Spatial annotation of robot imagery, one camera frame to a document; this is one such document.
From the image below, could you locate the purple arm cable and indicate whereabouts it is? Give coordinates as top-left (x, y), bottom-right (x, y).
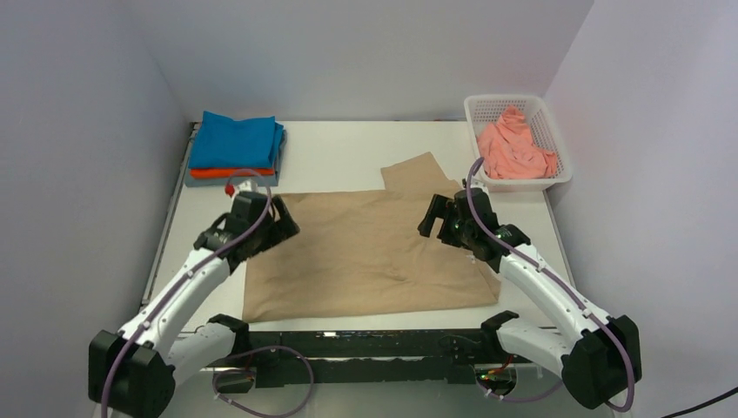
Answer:
top-left (465, 157), bottom-right (636, 414)
top-left (99, 168), bottom-right (315, 418)

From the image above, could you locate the black cable bottom right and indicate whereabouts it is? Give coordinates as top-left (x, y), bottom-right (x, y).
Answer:
top-left (661, 386), bottom-right (738, 418)

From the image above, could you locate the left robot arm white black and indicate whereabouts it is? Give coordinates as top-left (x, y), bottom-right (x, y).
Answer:
top-left (88, 191), bottom-right (299, 417)

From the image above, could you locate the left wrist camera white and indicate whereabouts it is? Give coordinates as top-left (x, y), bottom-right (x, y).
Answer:
top-left (225, 179), bottom-right (258, 199)

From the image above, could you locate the pink t shirt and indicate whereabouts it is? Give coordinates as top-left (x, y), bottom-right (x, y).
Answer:
top-left (476, 105), bottom-right (558, 180)

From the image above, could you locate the folded blue t shirt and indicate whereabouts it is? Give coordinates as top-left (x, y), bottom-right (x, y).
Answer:
top-left (189, 111), bottom-right (285, 169)

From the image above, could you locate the beige t shirt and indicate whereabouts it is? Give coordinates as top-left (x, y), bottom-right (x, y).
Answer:
top-left (241, 153), bottom-right (500, 323)

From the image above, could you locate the aluminium frame rail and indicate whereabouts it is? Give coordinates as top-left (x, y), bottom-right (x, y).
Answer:
top-left (91, 326), bottom-right (633, 418)

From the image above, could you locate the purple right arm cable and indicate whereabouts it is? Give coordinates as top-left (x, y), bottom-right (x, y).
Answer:
top-left (465, 157), bottom-right (636, 414)

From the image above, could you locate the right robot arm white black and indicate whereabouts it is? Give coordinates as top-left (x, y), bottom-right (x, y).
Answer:
top-left (418, 187), bottom-right (642, 412)

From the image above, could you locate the folded orange t shirt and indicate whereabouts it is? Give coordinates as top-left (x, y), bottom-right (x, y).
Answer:
top-left (189, 168), bottom-right (278, 179)

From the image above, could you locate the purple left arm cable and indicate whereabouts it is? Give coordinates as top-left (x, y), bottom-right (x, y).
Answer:
top-left (99, 168), bottom-right (315, 418)

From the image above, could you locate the white plastic laundry basket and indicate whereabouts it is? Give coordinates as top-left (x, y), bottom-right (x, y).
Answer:
top-left (464, 94), bottom-right (572, 192)

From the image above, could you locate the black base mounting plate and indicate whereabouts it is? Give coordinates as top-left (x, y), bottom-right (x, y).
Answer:
top-left (191, 328), bottom-right (537, 388)

